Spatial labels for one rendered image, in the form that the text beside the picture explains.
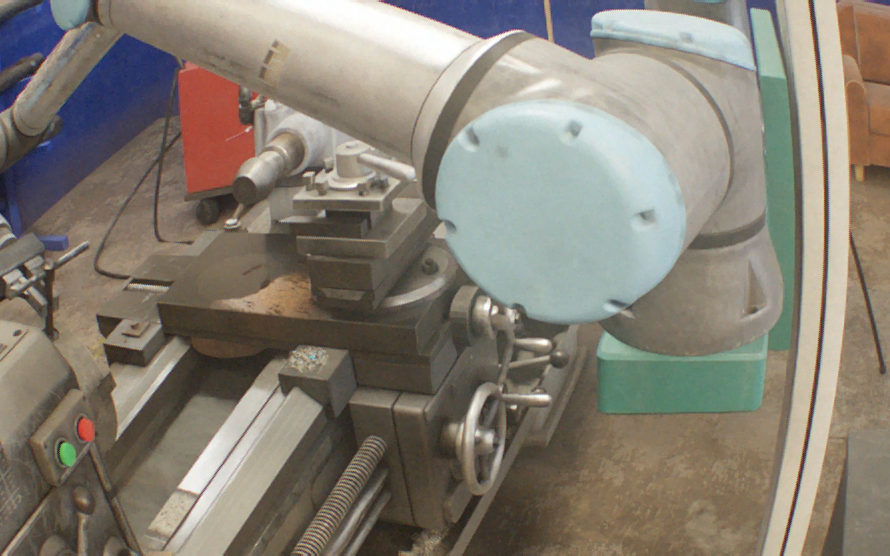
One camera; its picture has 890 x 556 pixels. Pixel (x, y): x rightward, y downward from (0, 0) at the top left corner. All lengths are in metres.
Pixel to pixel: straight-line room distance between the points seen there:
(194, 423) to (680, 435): 1.57
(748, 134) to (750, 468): 2.22
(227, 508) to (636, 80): 1.08
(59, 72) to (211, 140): 3.47
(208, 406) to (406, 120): 1.44
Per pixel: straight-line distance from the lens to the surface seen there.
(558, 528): 2.89
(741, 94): 0.89
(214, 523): 1.64
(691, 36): 0.86
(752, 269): 0.94
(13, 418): 1.13
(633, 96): 0.76
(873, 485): 1.61
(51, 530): 1.16
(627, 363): 0.95
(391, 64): 0.80
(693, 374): 0.95
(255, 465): 1.76
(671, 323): 0.93
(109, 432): 1.53
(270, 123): 2.34
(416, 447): 1.98
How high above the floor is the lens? 1.83
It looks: 27 degrees down
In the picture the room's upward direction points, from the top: 6 degrees counter-clockwise
